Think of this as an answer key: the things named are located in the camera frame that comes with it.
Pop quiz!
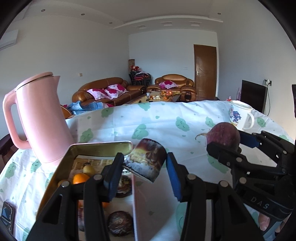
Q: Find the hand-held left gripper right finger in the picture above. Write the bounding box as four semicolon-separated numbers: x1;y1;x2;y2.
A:
165;152;259;241

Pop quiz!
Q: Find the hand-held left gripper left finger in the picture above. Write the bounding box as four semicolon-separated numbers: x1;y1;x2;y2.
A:
26;152;125;241

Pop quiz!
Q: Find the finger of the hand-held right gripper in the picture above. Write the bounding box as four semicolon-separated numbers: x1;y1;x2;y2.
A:
206;142;286;176
238;130;295;163

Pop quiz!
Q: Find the dark brown water chestnut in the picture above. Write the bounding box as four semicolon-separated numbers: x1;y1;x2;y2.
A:
117;175;133;198
107;210;135;237

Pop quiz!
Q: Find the purple radish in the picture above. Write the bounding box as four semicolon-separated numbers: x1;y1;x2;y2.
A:
195;122;241;152

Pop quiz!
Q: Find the small yellow round fruit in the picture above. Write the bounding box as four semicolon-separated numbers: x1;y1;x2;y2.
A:
83;163;96;175

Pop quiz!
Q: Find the cut yam piece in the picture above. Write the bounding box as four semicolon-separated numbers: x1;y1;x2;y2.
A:
122;138;167;183

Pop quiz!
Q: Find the small orange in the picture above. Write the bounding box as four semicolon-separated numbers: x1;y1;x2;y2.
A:
72;173;90;185

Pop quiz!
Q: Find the pink metal tin box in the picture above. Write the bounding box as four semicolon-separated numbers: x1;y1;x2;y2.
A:
36;141;162;241

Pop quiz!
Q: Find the person's right hand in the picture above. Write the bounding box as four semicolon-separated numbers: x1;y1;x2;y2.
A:
258;212;271;231

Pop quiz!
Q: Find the white mug with blue print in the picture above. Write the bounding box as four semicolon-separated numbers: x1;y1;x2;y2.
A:
230;100;255;131

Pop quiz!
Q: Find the printed paper sheet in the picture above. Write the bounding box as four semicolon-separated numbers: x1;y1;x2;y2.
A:
73;156;136;241

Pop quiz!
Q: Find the black television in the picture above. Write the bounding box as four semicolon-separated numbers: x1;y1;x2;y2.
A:
240;80;268;114

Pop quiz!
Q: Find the white tablecloth with green clouds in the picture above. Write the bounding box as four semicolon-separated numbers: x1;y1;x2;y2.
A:
0;100;296;241

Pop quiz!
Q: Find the blue cloth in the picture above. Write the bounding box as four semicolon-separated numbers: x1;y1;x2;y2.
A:
63;101;104;115

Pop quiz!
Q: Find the orange-brown wooden chair back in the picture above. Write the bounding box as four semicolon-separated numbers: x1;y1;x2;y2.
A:
60;104;72;119

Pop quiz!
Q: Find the wooden coffee table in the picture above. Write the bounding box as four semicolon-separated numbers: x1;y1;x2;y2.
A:
126;91;183;106

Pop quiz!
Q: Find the brown wooden door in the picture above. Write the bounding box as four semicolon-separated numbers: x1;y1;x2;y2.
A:
194;44;217;98

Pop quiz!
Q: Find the pink flowered pillow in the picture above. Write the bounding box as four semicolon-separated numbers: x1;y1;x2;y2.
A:
87;88;109;100
104;84;129;99
160;81;179;90

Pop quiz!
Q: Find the brown leather armchair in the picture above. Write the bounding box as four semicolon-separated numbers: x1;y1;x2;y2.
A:
147;74;197;102

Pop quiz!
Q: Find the brown leather sofa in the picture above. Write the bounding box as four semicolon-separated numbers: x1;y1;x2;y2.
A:
72;77;146;107

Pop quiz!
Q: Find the pink electric kettle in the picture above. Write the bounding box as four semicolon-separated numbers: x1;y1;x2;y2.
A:
3;72;75;164

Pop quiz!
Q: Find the stack of dark chairs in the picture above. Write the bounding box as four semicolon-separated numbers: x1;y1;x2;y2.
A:
129;68;152;87

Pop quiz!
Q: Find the black smartphone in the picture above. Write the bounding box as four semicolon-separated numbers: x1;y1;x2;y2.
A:
1;202;16;229

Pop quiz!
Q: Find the dark wooden chair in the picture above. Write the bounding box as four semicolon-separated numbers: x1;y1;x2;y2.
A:
0;134;13;167

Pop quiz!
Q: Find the white air conditioner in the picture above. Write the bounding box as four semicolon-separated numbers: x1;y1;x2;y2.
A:
0;29;19;50

